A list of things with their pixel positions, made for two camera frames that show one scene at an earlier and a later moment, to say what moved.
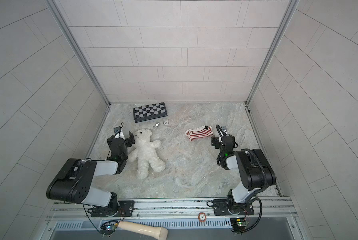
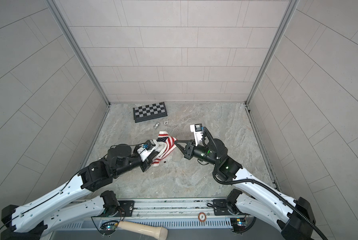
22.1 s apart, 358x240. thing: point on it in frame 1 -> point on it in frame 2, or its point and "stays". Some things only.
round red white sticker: [202, 216] stays
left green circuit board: [108, 227] stays
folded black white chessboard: [149, 112] stays
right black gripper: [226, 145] -> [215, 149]
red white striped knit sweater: [200, 132] -> [166, 144]
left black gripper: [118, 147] -> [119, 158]
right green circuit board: [239, 224] stays
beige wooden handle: [157, 232] stays
